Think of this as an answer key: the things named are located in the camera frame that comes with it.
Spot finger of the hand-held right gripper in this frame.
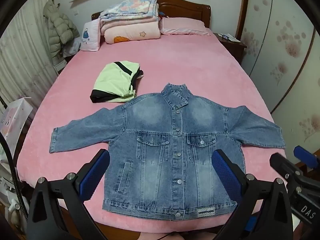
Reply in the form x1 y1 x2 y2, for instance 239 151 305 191
293 145 320 173
269 152 304 183

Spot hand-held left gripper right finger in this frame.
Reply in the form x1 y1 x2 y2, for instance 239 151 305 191
211 149 293 240

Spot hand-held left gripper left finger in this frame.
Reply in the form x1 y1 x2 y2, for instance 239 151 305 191
26 149 110 240

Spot blue denim jacket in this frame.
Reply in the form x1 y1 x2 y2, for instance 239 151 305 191
49 82 286 221

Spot person's pink pants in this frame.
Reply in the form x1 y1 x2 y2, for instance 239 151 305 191
139 232 215 240

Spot light green folded garment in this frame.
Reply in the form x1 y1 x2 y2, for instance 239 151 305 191
90 61 140 104

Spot white paper bag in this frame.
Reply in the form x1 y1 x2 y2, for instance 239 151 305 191
0 97 34 147

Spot floral print wardrobe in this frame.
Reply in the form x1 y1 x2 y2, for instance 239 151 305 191
235 0 320 155

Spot bed with pink sheet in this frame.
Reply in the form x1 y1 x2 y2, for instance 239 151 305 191
16 32 288 233

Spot wooden nightstand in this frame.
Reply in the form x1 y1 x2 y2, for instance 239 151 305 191
214 33 247 65

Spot papers on nightstand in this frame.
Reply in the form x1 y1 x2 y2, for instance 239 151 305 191
217 33 240 42

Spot white cartoon print pillow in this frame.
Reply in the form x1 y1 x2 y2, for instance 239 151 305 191
79 19 101 52

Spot white patterned curtain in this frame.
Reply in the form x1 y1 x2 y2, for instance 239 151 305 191
0 0 61 103

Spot grey-green puffer jacket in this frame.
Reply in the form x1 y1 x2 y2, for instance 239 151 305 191
43 0 80 61

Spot pink pillow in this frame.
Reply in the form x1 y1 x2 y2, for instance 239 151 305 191
159 17 211 37

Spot floral folded quilt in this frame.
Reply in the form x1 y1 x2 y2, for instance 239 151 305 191
99 0 160 22

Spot wooden headboard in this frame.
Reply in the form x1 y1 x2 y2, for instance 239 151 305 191
91 0 212 30

